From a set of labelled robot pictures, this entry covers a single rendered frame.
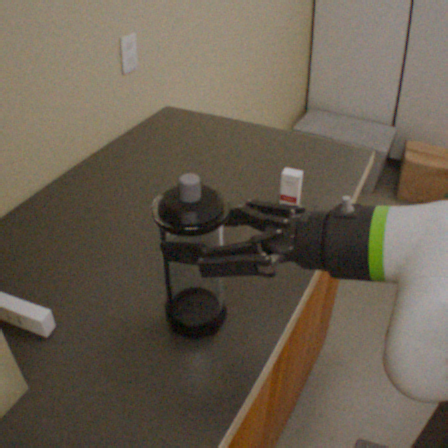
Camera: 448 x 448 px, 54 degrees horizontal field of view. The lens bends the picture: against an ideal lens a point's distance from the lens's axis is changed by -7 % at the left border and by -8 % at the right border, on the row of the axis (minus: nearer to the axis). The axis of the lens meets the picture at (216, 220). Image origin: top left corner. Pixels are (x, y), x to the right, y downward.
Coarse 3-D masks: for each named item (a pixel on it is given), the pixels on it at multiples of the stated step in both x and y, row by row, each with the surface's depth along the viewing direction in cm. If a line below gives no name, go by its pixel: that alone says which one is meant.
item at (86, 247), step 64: (192, 128) 141; (256, 128) 141; (64, 192) 112; (128, 192) 112; (256, 192) 112; (320, 192) 112; (0, 256) 92; (64, 256) 92; (128, 256) 93; (0, 320) 78; (64, 320) 78; (128, 320) 79; (256, 320) 79; (64, 384) 68; (128, 384) 68; (192, 384) 68; (256, 384) 68
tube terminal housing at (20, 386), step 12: (0, 336) 58; (0, 348) 59; (0, 360) 59; (12, 360) 62; (0, 372) 60; (12, 372) 62; (0, 384) 60; (12, 384) 63; (24, 384) 65; (0, 396) 61; (12, 396) 63; (0, 408) 61
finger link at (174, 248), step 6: (162, 246) 65; (168, 246) 65; (174, 246) 64; (180, 246) 63; (186, 246) 63; (192, 246) 62; (204, 246) 62; (162, 252) 66; (168, 252) 65; (174, 252) 65; (168, 258) 66; (174, 258) 65
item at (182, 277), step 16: (224, 208) 65; (176, 224) 62; (208, 224) 62; (224, 224) 64; (176, 240) 64; (192, 240) 64; (208, 240) 65; (176, 272) 68; (192, 272) 67; (176, 288) 70; (192, 288) 69; (208, 288) 70; (176, 304) 72; (192, 304) 71; (208, 304) 72; (192, 320) 73; (208, 320) 74
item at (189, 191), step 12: (180, 180) 63; (192, 180) 63; (168, 192) 66; (180, 192) 64; (192, 192) 63; (204, 192) 66; (216, 192) 66; (168, 204) 64; (180, 204) 64; (192, 204) 64; (204, 204) 63; (216, 204) 64; (168, 216) 63; (180, 216) 62; (192, 216) 62; (204, 216) 62; (216, 216) 63
